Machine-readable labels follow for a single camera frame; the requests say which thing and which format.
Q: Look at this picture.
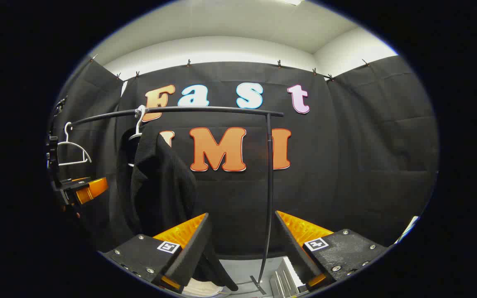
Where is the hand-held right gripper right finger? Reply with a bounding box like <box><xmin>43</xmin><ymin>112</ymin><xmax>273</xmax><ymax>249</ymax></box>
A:
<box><xmin>275</xmin><ymin>210</ymin><xmax>389</xmax><ymax>291</ymax></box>

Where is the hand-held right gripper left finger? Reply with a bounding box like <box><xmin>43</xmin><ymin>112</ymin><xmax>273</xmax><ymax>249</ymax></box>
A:
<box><xmin>103</xmin><ymin>212</ymin><xmax>212</xmax><ymax>294</ymax></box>

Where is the white round laundry hamper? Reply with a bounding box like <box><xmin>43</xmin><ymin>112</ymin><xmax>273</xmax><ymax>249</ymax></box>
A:
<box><xmin>182</xmin><ymin>276</ymin><xmax>225</xmax><ymax>297</ymax></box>

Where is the black knit sweater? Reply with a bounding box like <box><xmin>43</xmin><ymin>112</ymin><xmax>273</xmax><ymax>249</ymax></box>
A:
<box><xmin>116</xmin><ymin>124</ymin><xmax>239</xmax><ymax>292</ymax></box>

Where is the empty white clothes hanger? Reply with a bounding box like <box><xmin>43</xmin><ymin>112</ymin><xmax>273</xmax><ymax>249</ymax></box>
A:
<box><xmin>58</xmin><ymin>122</ymin><xmax>92</xmax><ymax>167</ymax></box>

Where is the gray ribbed cabinet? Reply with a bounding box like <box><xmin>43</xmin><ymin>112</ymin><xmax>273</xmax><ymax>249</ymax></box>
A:
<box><xmin>269</xmin><ymin>256</ymin><xmax>307</xmax><ymax>297</ymax></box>

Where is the black backdrop cloth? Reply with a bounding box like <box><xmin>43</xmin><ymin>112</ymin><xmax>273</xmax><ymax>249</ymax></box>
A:
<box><xmin>52</xmin><ymin>55</ymin><xmax>440</xmax><ymax>259</ymax></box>

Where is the black garment rack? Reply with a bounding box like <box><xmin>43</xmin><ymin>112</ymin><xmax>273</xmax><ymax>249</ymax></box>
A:
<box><xmin>70</xmin><ymin>106</ymin><xmax>284</xmax><ymax>296</ymax></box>

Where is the row of small cloth clips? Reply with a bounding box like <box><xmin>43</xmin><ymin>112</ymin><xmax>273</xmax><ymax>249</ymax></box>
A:
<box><xmin>91</xmin><ymin>54</ymin><xmax>371</xmax><ymax>82</ymax></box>

